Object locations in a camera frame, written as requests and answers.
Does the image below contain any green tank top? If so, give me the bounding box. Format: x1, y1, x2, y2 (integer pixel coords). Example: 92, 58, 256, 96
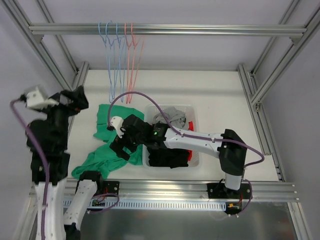
71, 104, 144, 180

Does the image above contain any light blue hanger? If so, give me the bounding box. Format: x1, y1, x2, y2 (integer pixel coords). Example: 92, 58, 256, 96
116, 23, 126, 94
97, 22, 114, 103
105, 21, 121, 103

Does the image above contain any black tank top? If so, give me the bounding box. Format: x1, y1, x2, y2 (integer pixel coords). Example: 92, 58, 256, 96
147, 147, 190, 169

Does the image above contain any grey tank top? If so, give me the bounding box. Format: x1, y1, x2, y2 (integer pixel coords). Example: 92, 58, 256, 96
152, 106, 189, 130

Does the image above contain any pink hanger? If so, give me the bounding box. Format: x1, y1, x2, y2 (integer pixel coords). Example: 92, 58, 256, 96
124, 22, 135, 92
129, 23, 145, 91

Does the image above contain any red tank top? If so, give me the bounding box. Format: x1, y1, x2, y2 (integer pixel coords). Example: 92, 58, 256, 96
186, 121, 195, 161

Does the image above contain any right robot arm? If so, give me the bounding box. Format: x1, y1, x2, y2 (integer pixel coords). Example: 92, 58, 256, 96
107, 114, 247, 199

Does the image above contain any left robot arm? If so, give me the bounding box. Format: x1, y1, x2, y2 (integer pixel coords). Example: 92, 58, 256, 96
25, 86, 104, 240

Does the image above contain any white plastic basket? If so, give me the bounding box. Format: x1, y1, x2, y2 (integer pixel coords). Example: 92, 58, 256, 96
142, 104, 201, 171

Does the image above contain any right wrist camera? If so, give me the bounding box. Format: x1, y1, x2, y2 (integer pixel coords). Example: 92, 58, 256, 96
107, 116, 124, 139

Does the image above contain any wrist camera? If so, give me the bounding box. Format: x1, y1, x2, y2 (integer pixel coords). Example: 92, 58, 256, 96
20, 85, 59, 110
107, 116, 124, 139

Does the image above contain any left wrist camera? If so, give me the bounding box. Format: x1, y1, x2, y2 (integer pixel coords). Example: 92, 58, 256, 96
20, 85, 59, 110

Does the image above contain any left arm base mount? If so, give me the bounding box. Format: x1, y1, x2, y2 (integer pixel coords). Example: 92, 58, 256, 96
102, 180, 120, 195

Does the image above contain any front aluminium rail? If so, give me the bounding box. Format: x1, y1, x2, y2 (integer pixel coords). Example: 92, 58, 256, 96
28, 177, 300, 202

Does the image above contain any slotted cable duct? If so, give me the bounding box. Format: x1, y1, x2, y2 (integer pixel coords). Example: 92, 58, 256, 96
63, 197, 227, 212

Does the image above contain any aluminium hanging rail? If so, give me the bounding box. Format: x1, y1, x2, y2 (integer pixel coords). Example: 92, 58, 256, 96
28, 23, 307, 37

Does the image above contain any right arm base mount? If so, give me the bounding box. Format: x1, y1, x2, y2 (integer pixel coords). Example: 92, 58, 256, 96
206, 178, 252, 200

